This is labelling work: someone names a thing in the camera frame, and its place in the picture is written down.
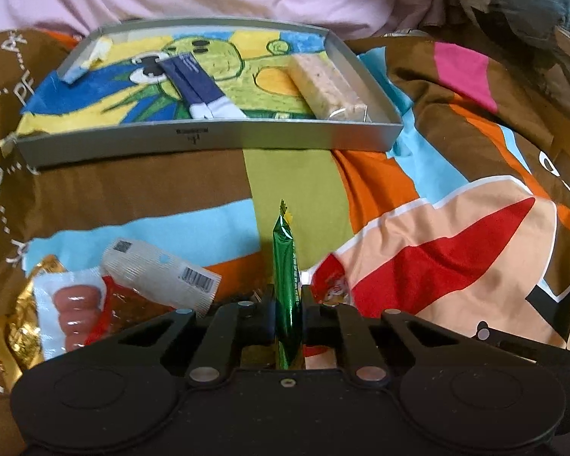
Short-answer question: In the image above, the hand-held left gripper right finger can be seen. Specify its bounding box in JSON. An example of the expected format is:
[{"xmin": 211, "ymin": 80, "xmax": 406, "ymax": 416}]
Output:
[{"xmin": 300, "ymin": 284, "xmax": 459, "ymax": 385}]

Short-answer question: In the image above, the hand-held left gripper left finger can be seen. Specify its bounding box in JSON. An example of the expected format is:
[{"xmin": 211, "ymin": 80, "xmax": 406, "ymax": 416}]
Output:
[{"xmin": 116, "ymin": 284, "xmax": 279, "ymax": 387}]

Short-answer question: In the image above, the green foil snack packet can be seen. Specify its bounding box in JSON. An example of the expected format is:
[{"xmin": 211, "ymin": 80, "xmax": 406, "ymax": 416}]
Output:
[{"xmin": 272, "ymin": 199, "xmax": 307, "ymax": 371}]

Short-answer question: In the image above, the red cartoon snack packet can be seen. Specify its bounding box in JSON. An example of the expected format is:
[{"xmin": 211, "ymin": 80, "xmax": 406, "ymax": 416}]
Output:
[{"xmin": 309, "ymin": 252, "xmax": 355, "ymax": 307}]

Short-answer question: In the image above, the white barcode tube packet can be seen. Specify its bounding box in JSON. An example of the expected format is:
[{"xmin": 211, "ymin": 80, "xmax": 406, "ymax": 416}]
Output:
[{"xmin": 101, "ymin": 239, "xmax": 222, "ymax": 319}]

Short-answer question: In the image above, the red clear-window snack packet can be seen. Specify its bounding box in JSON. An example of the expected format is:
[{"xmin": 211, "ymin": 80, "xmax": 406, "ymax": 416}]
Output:
[{"xmin": 83, "ymin": 275, "xmax": 181, "ymax": 347}]

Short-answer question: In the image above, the white sausage packet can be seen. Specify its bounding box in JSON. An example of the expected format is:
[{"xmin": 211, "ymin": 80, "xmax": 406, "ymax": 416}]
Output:
[{"xmin": 32, "ymin": 268, "xmax": 108, "ymax": 362}]

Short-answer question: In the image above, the grey metal tray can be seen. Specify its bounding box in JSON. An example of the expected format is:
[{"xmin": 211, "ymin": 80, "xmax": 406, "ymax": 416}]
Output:
[{"xmin": 0, "ymin": 16, "xmax": 405, "ymax": 169}]

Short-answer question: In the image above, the gold foil snack packet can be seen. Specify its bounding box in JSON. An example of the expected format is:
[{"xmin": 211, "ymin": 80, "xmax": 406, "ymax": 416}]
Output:
[{"xmin": 0, "ymin": 254, "xmax": 68, "ymax": 385}]

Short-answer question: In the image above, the puffed rice bar packet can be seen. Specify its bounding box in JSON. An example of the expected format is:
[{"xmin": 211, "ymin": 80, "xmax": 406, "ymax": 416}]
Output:
[{"xmin": 287, "ymin": 54, "xmax": 369, "ymax": 122}]

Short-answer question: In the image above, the navy blue stick sachet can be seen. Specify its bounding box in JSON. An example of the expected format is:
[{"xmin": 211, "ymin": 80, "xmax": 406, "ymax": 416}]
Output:
[
  {"xmin": 173, "ymin": 52, "xmax": 246, "ymax": 119},
  {"xmin": 160, "ymin": 59, "xmax": 212, "ymax": 120}
]

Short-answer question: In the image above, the cartoon drawing paper liner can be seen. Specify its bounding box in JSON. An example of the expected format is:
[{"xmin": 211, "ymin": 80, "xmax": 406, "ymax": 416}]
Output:
[{"xmin": 16, "ymin": 28, "xmax": 333, "ymax": 136}]

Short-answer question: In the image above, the camouflage cloth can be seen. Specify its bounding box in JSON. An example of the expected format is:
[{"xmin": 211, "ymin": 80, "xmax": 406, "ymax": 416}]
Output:
[{"xmin": 432, "ymin": 0, "xmax": 570, "ymax": 86}]

